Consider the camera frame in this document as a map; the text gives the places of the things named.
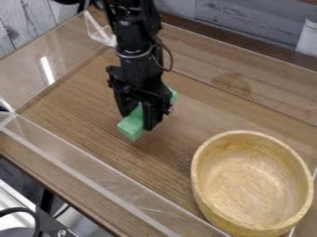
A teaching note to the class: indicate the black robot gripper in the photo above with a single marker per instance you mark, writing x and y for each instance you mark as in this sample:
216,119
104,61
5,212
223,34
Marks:
135,81

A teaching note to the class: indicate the green rectangular block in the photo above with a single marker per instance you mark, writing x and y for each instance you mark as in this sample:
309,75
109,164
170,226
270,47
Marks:
131,125

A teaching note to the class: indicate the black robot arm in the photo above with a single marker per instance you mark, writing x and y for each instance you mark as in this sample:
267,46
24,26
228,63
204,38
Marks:
133,20

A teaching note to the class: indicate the brown wooden bowl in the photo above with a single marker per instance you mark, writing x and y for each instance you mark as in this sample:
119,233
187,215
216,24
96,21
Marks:
250,183

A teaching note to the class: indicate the black table leg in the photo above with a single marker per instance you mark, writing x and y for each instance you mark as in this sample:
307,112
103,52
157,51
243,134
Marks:
46,201

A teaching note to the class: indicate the white cylindrical container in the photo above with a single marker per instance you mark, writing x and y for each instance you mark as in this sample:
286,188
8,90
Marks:
306,45

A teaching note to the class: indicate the clear acrylic tray wall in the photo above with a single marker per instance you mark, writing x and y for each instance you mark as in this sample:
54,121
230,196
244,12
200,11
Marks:
131,185

